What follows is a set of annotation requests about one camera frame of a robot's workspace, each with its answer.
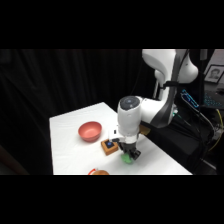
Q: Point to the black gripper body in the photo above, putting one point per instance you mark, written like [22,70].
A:
[128,146]

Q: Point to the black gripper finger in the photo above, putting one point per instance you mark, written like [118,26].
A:
[136,154]
[125,154]

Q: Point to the green triangle block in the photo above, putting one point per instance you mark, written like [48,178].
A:
[126,160]

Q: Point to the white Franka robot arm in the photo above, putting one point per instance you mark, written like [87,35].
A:
[133,116]

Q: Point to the pink bowl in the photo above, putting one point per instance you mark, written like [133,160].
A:
[90,131]

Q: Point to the orange block with blue square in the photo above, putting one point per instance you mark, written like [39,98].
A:
[107,149]

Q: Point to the orange round toy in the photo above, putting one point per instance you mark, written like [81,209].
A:
[101,172]

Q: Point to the black covered robot stand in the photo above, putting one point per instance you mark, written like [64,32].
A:
[180,143]

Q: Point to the blue lit device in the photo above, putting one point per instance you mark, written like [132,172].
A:
[189,98]

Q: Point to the teal lit keyboard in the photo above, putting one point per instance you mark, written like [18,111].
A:
[213,100]

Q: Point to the black curtain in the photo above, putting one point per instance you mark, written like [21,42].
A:
[40,106]

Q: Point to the framed portrait picture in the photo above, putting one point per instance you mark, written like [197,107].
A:
[214,74]

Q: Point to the yellowish wrist camera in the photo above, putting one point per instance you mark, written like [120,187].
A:
[144,130]

